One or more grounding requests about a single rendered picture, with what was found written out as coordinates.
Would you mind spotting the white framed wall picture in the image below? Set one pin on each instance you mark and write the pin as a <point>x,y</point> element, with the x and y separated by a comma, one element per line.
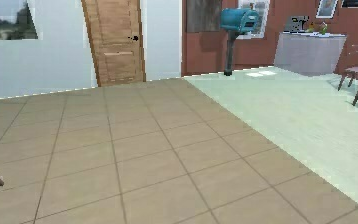
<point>326,8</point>

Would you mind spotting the teal mailbox on post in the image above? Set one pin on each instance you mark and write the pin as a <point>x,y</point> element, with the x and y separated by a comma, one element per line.
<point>238,20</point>

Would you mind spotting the white framed window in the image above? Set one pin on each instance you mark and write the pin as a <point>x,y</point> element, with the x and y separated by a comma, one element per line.
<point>263,13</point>

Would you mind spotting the brown chair with pink seat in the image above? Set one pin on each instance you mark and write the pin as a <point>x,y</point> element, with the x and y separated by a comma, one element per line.
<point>353,68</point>

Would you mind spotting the brown wooden room door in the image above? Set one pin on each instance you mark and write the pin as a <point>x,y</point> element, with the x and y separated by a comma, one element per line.
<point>115,40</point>

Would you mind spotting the grey coffee machine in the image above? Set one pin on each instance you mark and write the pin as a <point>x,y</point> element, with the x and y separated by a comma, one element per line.
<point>297,24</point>

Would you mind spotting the window with landscape view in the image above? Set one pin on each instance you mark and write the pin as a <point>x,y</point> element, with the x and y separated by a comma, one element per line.
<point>7,20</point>

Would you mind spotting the dark framed wall picture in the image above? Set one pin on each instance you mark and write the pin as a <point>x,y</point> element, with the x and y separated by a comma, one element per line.
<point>356,3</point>

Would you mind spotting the green and yellow small item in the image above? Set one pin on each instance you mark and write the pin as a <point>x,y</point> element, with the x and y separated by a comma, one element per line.
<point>323,28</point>

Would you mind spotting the grey cloth covered table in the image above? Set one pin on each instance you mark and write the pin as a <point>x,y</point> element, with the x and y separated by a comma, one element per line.
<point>307,53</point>

